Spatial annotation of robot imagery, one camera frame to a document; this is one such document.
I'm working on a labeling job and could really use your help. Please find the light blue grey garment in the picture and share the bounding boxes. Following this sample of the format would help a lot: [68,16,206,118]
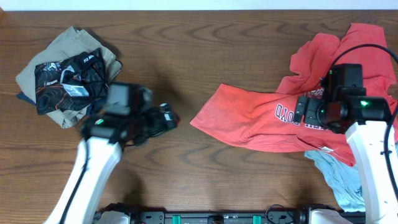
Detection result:
[304,144,366,212]

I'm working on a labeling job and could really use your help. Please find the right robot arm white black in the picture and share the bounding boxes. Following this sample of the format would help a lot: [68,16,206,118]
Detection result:
[294,96,397,223]

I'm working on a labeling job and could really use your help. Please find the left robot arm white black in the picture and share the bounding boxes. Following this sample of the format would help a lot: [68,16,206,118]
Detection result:
[46,103,179,223]

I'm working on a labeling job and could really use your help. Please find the red printed t-shirt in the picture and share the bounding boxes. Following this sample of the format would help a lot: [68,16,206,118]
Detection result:
[190,23,397,166]

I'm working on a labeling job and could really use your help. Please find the black orange patterned shorts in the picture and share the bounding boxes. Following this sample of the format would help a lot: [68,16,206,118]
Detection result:
[34,48,109,115]

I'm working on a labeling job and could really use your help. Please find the dark blue folded garment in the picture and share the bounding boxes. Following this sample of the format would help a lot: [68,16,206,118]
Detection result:
[16,91,36,106]

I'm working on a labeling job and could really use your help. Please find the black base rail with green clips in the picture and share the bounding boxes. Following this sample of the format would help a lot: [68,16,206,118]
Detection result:
[92,203,329,224]

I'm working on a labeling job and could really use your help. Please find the khaki folded trousers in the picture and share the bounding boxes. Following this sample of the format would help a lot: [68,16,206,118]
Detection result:
[15,26,123,129]

